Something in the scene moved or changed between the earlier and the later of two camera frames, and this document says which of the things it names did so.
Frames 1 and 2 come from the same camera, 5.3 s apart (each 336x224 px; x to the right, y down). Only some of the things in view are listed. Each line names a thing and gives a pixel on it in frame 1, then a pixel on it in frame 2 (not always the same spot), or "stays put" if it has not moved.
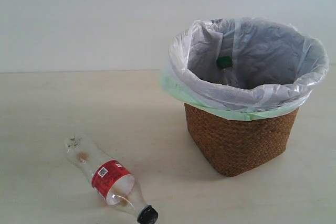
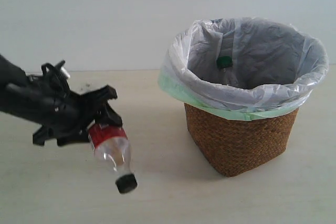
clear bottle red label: x=113 y=179 to x=112 y=145
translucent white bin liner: x=245 y=64 stays put
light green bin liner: x=176 y=94 stays put
